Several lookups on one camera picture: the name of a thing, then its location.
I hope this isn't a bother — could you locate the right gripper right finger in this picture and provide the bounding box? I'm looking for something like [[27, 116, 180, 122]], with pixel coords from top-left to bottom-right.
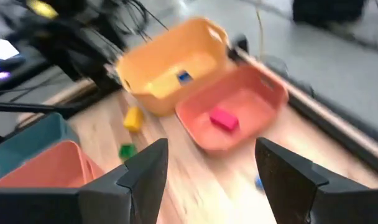
[[254, 136, 378, 224]]

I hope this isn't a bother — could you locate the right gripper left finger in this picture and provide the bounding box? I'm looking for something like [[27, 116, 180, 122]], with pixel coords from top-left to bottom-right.
[[0, 138, 170, 224]]

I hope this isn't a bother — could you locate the blue rectangular toy brick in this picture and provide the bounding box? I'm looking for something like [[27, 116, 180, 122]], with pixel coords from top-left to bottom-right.
[[254, 175, 265, 191], [176, 70, 193, 85]]

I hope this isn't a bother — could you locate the yellow rectangular toy block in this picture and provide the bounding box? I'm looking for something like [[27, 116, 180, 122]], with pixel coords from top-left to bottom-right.
[[123, 106, 145, 133]]

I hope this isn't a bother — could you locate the red rectangular toy block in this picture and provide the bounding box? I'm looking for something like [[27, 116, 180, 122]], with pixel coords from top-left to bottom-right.
[[209, 107, 240, 132]]

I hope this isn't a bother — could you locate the green square hollow block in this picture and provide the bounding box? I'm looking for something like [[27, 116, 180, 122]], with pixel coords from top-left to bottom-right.
[[118, 143, 139, 162]]

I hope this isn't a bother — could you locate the large orange plastic bin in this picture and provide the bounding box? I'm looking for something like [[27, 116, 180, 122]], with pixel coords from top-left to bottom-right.
[[0, 139, 105, 189]]

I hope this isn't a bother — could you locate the black side desk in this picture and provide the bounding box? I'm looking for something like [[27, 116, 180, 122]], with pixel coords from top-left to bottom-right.
[[0, 30, 65, 97]]

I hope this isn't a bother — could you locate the small orange plastic bin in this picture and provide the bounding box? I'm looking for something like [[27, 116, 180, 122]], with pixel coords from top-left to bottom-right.
[[175, 63, 290, 153]]

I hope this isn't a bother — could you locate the teal plastic bin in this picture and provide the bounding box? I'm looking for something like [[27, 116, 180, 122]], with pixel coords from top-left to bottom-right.
[[0, 112, 81, 184]]

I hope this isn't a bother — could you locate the yellow plastic bin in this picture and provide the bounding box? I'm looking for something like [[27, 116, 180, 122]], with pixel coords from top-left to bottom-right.
[[116, 17, 232, 118]]

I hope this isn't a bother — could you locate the black plastic crate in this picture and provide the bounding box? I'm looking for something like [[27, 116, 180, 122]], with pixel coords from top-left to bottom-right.
[[293, 0, 367, 27]]

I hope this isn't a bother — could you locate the black aluminium table frame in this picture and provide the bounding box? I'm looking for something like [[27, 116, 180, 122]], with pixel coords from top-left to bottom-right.
[[0, 34, 378, 180]]

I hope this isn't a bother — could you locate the yellow floor cable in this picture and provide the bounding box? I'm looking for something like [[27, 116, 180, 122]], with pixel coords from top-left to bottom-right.
[[256, 7, 267, 62]]

